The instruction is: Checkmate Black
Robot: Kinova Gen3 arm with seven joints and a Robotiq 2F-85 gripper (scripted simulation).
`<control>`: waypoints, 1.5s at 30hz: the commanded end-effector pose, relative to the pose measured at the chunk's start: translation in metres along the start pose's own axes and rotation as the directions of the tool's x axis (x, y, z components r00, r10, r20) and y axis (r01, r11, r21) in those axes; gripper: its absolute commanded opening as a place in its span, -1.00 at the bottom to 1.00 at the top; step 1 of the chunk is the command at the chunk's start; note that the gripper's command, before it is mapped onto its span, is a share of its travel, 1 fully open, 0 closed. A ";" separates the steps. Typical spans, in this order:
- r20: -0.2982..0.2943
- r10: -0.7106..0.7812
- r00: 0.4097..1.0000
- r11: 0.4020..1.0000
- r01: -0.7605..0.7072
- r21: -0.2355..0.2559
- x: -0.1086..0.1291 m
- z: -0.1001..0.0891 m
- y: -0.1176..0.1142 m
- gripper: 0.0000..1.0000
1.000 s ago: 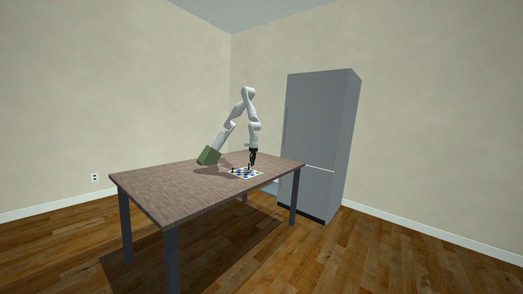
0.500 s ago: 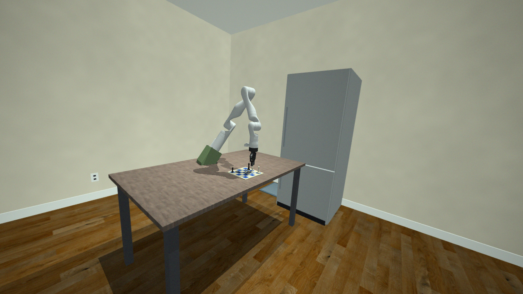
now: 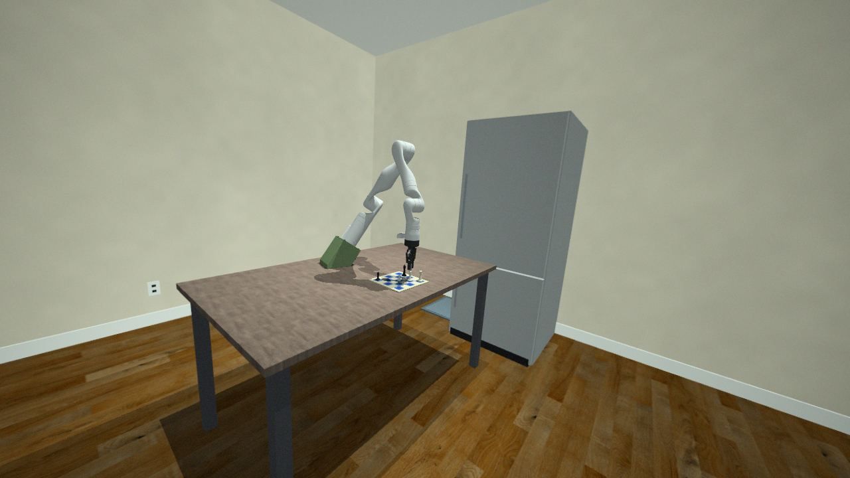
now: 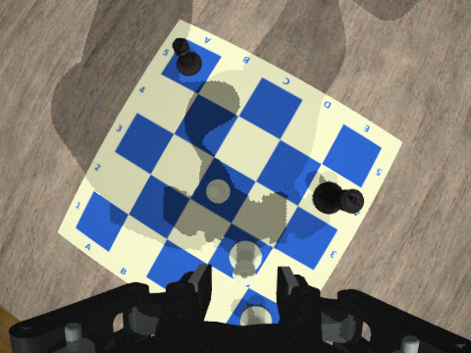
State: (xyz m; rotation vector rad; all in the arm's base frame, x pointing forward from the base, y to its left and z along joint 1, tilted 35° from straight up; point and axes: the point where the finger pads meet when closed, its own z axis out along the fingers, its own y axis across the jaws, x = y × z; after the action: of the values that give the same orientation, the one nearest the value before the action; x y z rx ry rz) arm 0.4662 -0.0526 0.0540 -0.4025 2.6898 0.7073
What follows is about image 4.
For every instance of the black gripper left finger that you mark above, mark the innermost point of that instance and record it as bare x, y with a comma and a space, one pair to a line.
87, 326

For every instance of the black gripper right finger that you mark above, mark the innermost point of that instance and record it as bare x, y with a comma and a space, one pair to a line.
303, 320

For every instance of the blue and cream chessboard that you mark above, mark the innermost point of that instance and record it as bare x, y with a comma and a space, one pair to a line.
142, 211

